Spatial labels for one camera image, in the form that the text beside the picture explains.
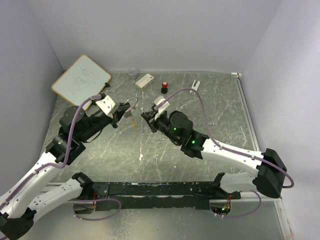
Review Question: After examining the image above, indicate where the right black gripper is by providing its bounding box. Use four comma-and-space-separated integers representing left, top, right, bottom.
141, 110, 182, 145

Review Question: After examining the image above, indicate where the silver keys bunch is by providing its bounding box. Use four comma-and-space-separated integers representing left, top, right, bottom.
123, 106, 136, 119

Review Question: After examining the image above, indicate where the yellow tag key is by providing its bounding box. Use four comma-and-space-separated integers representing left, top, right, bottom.
131, 118, 137, 129

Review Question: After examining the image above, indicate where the metal keyring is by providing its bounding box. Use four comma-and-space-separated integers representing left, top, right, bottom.
125, 97, 139, 111

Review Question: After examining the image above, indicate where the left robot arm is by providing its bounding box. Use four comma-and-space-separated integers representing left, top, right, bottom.
0, 99, 130, 240

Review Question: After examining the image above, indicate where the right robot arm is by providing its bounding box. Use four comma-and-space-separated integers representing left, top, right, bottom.
141, 110, 287, 199

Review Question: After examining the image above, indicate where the red black stamp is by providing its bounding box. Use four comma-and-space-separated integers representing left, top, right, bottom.
161, 81, 168, 94

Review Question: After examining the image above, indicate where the green white small box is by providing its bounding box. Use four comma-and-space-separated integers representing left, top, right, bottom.
135, 73, 155, 91

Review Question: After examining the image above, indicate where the clear plastic cup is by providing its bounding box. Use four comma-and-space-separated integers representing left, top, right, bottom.
128, 69, 138, 81

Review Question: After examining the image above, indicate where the white plastic clip tool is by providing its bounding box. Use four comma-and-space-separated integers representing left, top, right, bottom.
189, 79, 201, 95

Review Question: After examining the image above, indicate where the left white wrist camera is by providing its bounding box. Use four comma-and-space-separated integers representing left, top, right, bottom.
95, 95, 120, 115

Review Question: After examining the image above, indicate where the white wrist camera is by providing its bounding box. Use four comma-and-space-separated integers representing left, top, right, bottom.
154, 95, 170, 120
95, 95, 120, 115

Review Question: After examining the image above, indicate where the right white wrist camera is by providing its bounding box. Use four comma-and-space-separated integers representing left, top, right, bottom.
154, 95, 170, 120

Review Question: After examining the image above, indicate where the small whiteboard with yellow frame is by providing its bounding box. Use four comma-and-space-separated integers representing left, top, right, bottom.
51, 54, 112, 106

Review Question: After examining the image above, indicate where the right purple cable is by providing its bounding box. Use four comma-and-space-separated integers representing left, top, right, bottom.
156, 88, 295, 219

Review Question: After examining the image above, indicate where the purple cable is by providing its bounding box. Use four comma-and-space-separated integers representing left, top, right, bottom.
156, 88, 295, 219
0, 93, 122, 221

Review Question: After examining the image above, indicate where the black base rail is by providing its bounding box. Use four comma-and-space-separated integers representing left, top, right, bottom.
76, 181, 241, 211

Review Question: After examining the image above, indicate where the white corner bracket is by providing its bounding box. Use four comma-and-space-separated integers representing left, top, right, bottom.
231, 72, 242, 78

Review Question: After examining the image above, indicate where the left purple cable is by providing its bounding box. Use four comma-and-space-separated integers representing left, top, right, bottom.
0, 93, 122, 221

